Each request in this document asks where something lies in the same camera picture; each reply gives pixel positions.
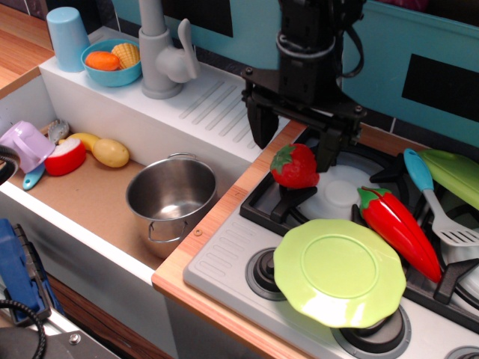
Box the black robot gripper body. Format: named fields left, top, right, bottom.
left=241, top=55, right=366, bottom=144

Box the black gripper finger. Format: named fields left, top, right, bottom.
left=316, top=127, right=347, bottom=173
left=246, top=100, right=279, bottom=149

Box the red toy strawberry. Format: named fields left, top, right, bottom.
left=270, top=144, right=320, bottom=189

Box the stainless steel pot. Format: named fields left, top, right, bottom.
left=126, top=153, right=218, bottom=259

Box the red toy chili pepper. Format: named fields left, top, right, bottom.
left=358, top=186, right=442, bottom=283

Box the grey toy faucet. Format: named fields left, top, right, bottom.
left=138, top=1, right=201, bottom=99

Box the grey toy stove top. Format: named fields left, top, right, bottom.
left=182, top=126, right=479, bottom=359

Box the green plastic plate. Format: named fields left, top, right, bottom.
left=273, top=219, right=406, bottom=328

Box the green plastic lid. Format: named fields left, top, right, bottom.
left=418, top=149, right=478, bottom=209

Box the grey left stove knob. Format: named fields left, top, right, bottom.
left=245, top=248, right=286, bottom=301

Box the grey stove knob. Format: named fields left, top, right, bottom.
left=331, top=306, right=412, bottom=358
left=245, top=248, right=286, bottom=301

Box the blue plastic bowl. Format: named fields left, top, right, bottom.
left=82, top=39, right=142, bottom=87

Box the yellow toy corn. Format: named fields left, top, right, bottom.
left=111, top=43, right=140, bottom=70

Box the yellow toy potato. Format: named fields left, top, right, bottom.
left=92, top=138, right=129, bottom=168

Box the white toy sink unit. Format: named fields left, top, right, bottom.
left=0, top=25, right=306, bottom=359

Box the yellow toy banana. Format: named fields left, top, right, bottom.
left=67, top=132, right=100, bottom=152

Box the orange toy carrot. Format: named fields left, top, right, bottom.
left=85, top=51, right=120, bottom=71

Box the black stove grate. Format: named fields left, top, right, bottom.
left=239, top=144, right=478, bottom=331

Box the red toy apple half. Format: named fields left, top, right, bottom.
left=44, top=138, right=86, bottom=177

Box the grey middle stove knob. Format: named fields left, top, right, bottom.
left=331, top=306, right=412, bottom=358

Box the grey slotted spoon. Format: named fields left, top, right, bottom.
left=22, top=120, right=70, bottom=191

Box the light blue plastic cup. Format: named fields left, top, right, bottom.
left=46, top=7, right=90, bottom=73

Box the purple plastic cup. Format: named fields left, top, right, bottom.
left=1, top=121, right=55, bottom=173

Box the blue black clamp device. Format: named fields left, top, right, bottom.
left=1, top=218, right=64, bottom=319

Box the blue handled grey spatula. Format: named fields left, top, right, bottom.
left=403, top=148, right=478, bottom=248

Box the black coiled cable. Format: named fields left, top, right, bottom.
left=0, top=298, right=48, bottom=359

